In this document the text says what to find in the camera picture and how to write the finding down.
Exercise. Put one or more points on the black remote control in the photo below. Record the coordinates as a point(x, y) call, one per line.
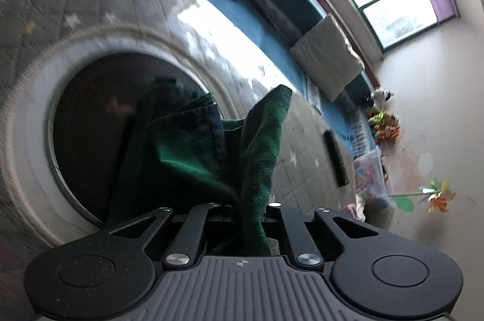
point(336, 158)

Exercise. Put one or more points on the grey square cushion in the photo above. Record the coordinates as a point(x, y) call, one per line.
point(329, 56)

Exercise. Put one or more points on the clear plastic storage box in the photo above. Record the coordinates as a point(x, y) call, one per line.
point(370, 177)

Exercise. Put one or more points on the colourful plush toys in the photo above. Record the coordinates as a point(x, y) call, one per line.
point(385, 124)

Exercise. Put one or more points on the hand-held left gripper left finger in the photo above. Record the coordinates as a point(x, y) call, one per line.
point(196, 226)

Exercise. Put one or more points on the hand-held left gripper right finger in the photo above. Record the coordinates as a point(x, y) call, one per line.
point(288, 226)

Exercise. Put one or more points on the round quilted storage basket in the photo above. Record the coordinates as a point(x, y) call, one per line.
point(83, 124)

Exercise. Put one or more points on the white plush toy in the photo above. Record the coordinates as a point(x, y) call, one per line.
point(378, 98)

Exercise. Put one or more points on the green plaid shirt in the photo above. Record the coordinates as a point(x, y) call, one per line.
point(196, 162)

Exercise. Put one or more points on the colourful pinwheel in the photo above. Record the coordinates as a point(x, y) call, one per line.
point(435, 196)

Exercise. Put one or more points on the teal bench sofa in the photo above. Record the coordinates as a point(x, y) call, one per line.
point(287, 7)

